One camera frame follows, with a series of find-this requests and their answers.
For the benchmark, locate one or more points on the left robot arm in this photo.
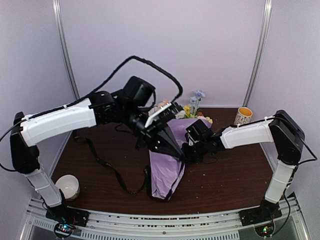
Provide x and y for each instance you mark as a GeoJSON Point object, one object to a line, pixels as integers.
{"type": "Point", "coordinates": [98, 108]}

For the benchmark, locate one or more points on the right aluminium frame post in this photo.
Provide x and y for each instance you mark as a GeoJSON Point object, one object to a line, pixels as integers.
{"type": "Point", "coordinates": [263, 36]}

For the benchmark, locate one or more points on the patterned mug orange inside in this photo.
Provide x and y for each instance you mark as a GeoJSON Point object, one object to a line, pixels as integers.
{"type": "Point", "coordinates": [243, 116]}

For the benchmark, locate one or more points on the peach flower stem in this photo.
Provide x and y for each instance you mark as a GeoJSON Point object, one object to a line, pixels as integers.
{"type": "Point", "coordinates": [164, 102]}

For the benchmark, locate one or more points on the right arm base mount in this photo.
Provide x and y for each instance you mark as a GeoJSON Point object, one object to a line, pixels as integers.
{"type": "Point", "coordinates": [257, 215]}

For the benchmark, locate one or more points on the blue flower stem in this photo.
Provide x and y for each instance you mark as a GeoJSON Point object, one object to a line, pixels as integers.
{"type": "Point", "coordinates": [195, 101]}

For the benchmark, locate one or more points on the left aluminium frame post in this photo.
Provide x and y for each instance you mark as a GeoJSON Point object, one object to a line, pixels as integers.
{"type": "Point", "coordinates": [56, 4]}

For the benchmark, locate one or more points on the round white bowl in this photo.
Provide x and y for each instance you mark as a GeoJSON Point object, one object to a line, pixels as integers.
{"type": "Point", "coordinates": [69, 185]}

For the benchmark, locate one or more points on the front aluminium rail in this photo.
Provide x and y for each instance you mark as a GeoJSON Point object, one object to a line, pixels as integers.
{"type": "Point", "coordinates": [224, 225]}

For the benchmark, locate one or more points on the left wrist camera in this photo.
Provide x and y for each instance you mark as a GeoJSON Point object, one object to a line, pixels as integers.
{"type": "Point", "coordinates": [166, 112]}

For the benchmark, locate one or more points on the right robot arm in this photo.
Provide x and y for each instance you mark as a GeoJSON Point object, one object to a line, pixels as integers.
{"type": "Point", "coordinates": [279, 129]}

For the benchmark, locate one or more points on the pink wrapping paper sheet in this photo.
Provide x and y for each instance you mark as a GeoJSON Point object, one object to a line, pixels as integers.
{"type": "Point", "coordinates": [165, 172]}

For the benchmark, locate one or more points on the aluminium frame post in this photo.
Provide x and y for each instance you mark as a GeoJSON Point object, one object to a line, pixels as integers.
{"type": "Point", "coordinates": [56, 4]}
{"type": "Point", "coordinates": [263, 36]}

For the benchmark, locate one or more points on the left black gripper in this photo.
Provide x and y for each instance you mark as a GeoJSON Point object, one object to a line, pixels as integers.
{"type": "Point", "coordinates": [162, 140]}

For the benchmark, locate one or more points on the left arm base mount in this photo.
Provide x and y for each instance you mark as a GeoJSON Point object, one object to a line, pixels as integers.
{"type": "Point", "coordinates": [74, 217]}

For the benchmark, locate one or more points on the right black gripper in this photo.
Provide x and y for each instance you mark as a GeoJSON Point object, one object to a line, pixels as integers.
{"type": "Point", "coordinates": [187, 156]}

